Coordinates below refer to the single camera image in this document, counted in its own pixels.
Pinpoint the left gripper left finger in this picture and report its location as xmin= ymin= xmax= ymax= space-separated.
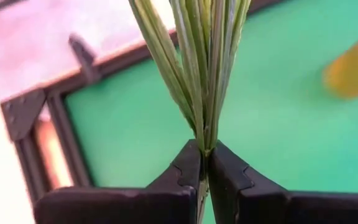
xmin=34 ymin=139 xmax=204 ymax=224

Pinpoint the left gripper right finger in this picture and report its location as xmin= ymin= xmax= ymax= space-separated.
xmin=208 ymin=139 xmax=358 ymax=224

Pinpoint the magenta artificial flower bunch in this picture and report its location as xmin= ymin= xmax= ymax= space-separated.
xmin=128 ymin=0 xmax=252 ymax=224

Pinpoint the yellow glass vase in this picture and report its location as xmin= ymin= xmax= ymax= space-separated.
xmin=321 ymin=27 xmax=358 ymax=100

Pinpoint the green table mat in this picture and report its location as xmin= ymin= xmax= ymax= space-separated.
xmin=63 ymin=0 xmax=358 ymax=224

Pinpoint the black metal table frame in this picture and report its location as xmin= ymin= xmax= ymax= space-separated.
xmin=0 ymin=0 xmax=285 ymax=206

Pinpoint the black frame clamp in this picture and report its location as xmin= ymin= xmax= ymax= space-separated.
xmin=68 ymin=32 xmax=103 ymax=85

